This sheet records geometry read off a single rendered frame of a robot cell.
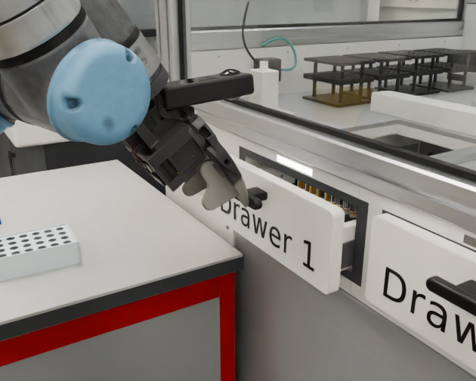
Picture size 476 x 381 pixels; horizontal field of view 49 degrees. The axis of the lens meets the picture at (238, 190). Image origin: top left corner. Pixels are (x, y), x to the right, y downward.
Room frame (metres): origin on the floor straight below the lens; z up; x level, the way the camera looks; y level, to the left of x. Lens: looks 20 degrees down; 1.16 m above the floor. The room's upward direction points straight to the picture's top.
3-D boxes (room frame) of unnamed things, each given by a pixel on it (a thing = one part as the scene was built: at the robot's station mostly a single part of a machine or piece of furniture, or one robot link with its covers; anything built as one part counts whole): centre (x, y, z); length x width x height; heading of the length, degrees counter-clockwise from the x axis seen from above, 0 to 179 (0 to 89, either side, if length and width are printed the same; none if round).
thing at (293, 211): (0.68, -0.04, 0.87); 0.29 x 0.02 x 0.11; 31
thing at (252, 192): (0.66, -0.02, 0.91); 0.07 x 0.04 x 0.01; 31
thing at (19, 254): (0.75, 0.32, 0.78); 0.12 x 0.08 x 0.04; 119
